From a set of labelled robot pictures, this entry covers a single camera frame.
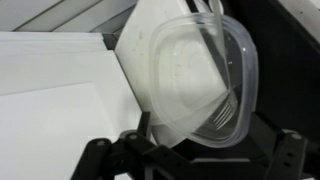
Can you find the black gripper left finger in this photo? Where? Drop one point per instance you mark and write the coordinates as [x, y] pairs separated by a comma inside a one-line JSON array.
[[133, 156]]

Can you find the silver metal fork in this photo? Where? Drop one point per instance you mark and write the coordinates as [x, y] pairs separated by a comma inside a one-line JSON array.
[[220, 26]]

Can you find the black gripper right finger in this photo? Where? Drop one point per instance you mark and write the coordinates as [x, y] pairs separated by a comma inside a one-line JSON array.
[[286, 150]]

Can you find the clear plastic container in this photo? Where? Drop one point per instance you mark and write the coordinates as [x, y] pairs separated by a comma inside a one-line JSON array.
[[136, 50]]

